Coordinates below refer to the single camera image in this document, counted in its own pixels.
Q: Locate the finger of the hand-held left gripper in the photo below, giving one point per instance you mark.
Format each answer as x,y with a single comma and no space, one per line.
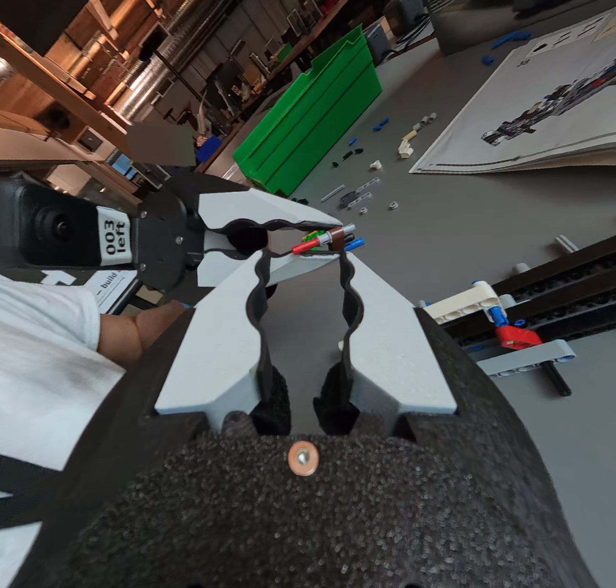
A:
260,205
216,268

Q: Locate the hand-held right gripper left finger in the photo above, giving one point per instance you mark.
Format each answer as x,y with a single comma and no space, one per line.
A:
211,357

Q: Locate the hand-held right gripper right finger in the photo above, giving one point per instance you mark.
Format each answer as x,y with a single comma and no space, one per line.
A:
399,357

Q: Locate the red brown lego axle assembly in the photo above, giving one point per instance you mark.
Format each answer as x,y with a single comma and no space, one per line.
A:
332,238

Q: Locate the black lego truck chassis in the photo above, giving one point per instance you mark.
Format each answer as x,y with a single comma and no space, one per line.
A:
553,280

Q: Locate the person's left forearm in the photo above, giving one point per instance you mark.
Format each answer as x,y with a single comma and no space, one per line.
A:
134,333

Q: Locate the thin grey lego axle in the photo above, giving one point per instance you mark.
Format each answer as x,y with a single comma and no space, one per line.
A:
333,193

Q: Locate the dark grey lego piece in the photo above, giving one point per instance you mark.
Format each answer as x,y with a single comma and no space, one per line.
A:
349,199

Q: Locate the cluster of black lego pins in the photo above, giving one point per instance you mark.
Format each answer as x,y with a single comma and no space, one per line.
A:
347,156

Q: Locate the light grey lego beam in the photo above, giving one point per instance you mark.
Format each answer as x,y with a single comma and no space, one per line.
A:
368,182
361,198

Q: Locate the lego instruction booklet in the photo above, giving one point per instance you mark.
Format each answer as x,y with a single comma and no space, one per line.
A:
529,116

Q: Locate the dark lego set box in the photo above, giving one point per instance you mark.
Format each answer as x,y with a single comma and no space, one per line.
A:
481,11

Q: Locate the scattered blue lego pins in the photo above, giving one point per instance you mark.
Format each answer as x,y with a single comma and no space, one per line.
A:
510,39

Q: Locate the green plastic bin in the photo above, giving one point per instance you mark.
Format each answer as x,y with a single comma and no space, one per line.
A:
313,116

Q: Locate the dark grey power adapter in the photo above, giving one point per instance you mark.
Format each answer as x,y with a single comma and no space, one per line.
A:
406,8

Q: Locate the silver ventilation duct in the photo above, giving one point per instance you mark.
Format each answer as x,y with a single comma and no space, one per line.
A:
159,64

